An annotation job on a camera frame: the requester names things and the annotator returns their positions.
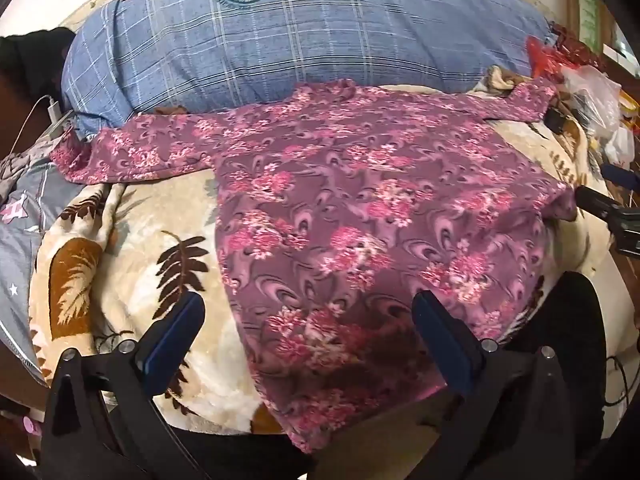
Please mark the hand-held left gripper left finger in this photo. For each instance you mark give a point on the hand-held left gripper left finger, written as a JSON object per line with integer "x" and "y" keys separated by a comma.
{"x": 175, "y": 331}

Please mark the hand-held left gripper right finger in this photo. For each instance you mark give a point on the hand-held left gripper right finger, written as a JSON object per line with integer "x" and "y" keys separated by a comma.
{"x": 441, "y": 336}

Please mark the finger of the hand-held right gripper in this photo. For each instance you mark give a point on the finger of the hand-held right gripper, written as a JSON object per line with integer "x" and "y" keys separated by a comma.
{"x": 622, "y": 175}
{"x": 607, "y": 207}

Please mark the purple floral shirt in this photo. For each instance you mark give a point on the purple floral shirt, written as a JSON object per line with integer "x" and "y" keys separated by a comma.
{"x": 350, "y": 200}

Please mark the white plastic bag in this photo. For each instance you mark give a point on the white plastic bag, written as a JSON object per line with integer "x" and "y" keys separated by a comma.
{"x": 620, "y": 146}

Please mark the clear plastic bag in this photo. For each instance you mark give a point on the clear plastic bag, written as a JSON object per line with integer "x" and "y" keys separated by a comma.
{"x": 592, "y": 97}

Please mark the beige leaf print blanket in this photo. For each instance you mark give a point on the beige leaf print blanket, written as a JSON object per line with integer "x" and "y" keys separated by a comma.
{"x": 150, "y": 240}

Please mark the red plastic bag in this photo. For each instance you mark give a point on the red plastic bag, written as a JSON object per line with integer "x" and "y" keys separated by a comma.
{"x": 547, "y": 57}

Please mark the grey star print bedding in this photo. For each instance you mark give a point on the grey star print bedding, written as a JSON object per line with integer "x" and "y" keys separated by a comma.
{"x": 30, "y": 230}

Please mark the dark brown cloth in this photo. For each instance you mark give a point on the dark brown cloth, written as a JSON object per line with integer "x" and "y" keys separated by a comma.
{"x": 172, "y": 108}

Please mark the white charger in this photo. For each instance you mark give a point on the white charger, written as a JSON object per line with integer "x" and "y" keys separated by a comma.
{"x": 53, "y": 111}

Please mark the blue plaid pillow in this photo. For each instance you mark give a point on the blue plaid pillow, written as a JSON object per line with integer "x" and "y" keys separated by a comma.
{"x": 300, "y": 40}

